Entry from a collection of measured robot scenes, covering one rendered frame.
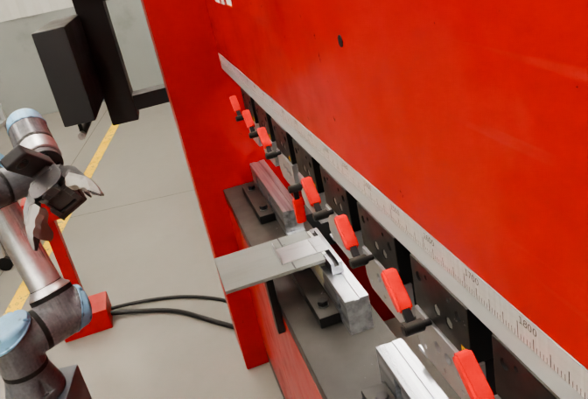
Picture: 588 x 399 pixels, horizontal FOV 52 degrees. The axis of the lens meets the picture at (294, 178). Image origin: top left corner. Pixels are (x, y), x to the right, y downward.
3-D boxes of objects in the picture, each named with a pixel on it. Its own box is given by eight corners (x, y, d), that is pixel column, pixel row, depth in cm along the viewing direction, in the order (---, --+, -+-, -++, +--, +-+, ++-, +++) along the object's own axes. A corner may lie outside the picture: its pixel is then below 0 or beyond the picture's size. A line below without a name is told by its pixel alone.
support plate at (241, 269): (214, 262, 165) (213, 258, 165) (304, 233, 170) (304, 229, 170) (226, 295, 149) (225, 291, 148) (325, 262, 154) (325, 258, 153)
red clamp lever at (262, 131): (255, 127, 158) (266, 157, 154) (269, 122, 159) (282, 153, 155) (255, 130, 160) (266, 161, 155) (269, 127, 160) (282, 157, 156)
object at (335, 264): (308, 241, 169) (306, 232, 168) (318, 238, 170) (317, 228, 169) (332, 275, 151) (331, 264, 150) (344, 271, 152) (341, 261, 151)
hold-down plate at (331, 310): (288, 271, 175) (286, 262, 174) (305, 266, 176) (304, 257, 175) (321, 329, 148) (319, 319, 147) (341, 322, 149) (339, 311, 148)
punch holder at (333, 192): (331, 236, 127) (317, 164, 121) (368, 225, 129) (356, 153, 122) (358, 269, 114) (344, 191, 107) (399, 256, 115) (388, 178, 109)
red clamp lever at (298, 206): (295, 222, 141) (286, 185, 137) (311, 217, 142) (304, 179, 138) (297, 226, 139) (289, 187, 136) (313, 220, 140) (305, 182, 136)
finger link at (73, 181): (123, 192, 111) (88, 186, 116) (102, 176, 107) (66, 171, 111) (116, 206, 110) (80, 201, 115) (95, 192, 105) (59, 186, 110)
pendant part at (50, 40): (79, 100, 271) (51, 19, 257) (106, 94, 273) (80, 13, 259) (64, 128, 230) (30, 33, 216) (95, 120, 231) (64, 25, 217)
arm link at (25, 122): (45, 134, 134) (40, 101, 128) (59, 162, 127) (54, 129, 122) (7, 142, 130) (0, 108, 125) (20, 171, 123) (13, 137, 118)
